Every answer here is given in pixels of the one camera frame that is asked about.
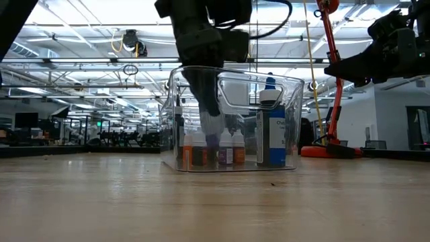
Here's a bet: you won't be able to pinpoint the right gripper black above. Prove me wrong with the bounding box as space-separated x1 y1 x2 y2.
323 6 430 88

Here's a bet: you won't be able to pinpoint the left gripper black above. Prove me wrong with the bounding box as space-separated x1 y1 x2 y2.
154 0 253 118

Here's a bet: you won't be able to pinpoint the small brown dropper bottle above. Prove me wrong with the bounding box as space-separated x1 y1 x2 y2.
191 128 207 167

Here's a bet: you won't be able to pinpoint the small orange dropper bottle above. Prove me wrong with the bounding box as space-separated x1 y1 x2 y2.
182 132 194 169

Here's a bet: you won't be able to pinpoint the small purple dropper bottle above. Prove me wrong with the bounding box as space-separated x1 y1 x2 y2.
218 128 234 166

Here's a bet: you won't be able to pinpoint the small orange-red dropper bottle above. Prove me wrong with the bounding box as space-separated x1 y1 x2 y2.
232 129 246 165

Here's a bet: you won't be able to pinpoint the large blue food coloring bottle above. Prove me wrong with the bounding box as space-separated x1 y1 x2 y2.
255 72 287 168

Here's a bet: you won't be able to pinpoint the black chair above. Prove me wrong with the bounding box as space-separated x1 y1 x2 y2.
298 117 315 149

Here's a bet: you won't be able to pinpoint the clear plastic bin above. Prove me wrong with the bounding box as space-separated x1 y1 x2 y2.
159 65 306 173

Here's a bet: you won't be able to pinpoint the distant robot workstations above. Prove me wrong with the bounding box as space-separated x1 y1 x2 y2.
60 117 161 148

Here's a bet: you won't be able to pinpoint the black background monitor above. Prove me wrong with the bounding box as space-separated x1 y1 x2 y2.
13 112 40 128

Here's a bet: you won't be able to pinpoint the yellow hanging cable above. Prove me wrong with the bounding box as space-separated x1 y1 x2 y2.
302 0 326 146

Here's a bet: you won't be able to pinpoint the grey wire basket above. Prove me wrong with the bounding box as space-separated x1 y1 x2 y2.
364 139 387 151

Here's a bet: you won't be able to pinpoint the black lamp power cord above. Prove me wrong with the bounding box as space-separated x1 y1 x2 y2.
312 132 357 159

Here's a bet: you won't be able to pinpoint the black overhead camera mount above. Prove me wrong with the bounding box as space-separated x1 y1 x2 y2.
120 28 148 58

